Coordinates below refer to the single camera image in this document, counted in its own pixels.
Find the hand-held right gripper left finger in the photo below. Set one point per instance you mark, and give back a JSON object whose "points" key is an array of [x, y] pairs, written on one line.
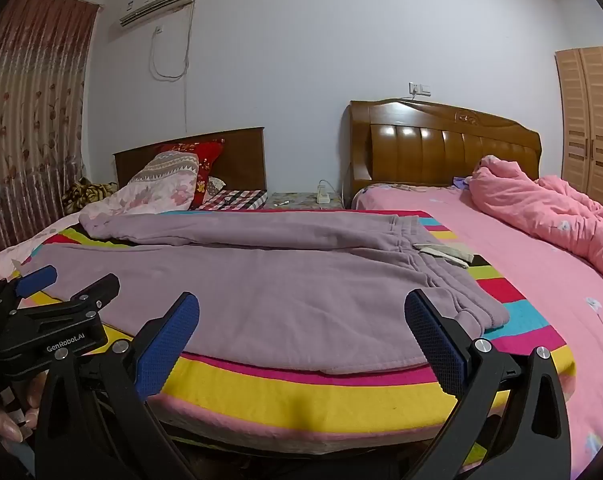
{"points": [[166, 345]]}

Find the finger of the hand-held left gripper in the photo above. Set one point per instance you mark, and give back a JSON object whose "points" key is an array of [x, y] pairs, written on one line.
{"points": [[36, 280], [93, 292]]}

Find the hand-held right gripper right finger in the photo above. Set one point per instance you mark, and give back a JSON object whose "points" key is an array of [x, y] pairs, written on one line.
{"points": [[434, 340]]}

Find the purple pants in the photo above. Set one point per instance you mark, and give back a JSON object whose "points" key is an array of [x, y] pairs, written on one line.
{"points": [[261, 285]]}

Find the person's left hand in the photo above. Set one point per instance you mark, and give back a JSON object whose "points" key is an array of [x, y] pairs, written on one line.
{"points": [[6, 420]]}

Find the pale pink bedsheet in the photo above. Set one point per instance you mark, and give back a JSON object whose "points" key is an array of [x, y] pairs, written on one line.
{"points": [[11, 255]]}

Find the beige folded cloth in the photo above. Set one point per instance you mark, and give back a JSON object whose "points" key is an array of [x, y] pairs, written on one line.
{"points": [[444, 252]]}

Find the tiger print blanket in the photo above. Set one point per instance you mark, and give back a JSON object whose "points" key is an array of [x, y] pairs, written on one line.
{"points": [[83, 192]]}

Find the pink floral pillow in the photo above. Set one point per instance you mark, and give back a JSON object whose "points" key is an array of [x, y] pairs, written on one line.
{"points": [[151, 185]]}

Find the striped colourful blanket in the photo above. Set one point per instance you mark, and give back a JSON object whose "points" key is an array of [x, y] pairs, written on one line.
{"points": [[281, 395]]}

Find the small purple object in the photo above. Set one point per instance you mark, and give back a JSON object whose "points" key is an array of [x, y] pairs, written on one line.
{"points": [[462, 182]]}

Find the plaid cloth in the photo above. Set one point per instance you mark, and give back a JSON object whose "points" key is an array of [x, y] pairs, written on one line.
{"points": [[241, 200]]}

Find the pink quilt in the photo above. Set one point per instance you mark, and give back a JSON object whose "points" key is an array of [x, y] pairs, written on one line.
{"points": [[531, 205]]}

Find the floral striped curtain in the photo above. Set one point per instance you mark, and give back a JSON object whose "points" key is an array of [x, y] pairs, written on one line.
{"points": [[31, 110]]}

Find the red pillow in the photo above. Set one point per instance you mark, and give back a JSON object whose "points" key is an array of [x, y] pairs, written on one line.
{"points": [[209, 160]]}

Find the white power strip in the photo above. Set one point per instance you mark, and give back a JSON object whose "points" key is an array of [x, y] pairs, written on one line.
{"points": [[323, 195]]}

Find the light wooden headboard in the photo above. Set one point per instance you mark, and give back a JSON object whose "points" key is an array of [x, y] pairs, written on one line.
{"points": [[431, 150]]}

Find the nightstand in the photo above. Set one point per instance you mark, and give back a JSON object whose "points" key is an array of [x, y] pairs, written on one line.
{"points": [[296, 199]]}

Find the dark wooden headboard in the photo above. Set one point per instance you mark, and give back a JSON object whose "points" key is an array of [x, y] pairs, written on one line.
{"points": [[241, 160]]}

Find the light wooden wardrobe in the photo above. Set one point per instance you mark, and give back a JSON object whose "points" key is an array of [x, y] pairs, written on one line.
{"points": [[591, 125]]}

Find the white air conditioner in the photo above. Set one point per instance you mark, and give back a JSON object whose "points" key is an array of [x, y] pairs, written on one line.
{"points": [[156, 2]]}

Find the white wall socket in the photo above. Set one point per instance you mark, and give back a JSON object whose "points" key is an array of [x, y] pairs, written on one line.
{"points": [[419, 89]]}

